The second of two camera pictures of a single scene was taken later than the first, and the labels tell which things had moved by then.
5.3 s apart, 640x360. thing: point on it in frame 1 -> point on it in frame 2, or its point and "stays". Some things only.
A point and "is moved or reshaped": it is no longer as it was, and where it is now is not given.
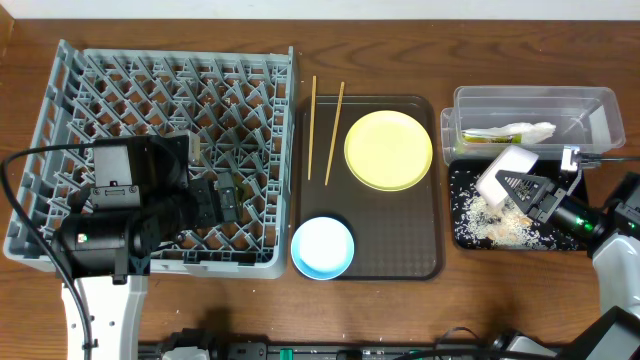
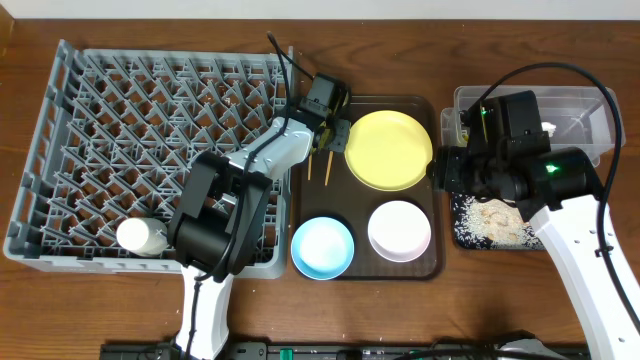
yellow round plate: [388, 150] stays
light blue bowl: [322, 248] stays
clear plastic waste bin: [587, 118] stays
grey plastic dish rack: [236, 104] stays
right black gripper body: [550, 205] -> [456, 170]
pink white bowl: [513, 158] is moved or reshaped
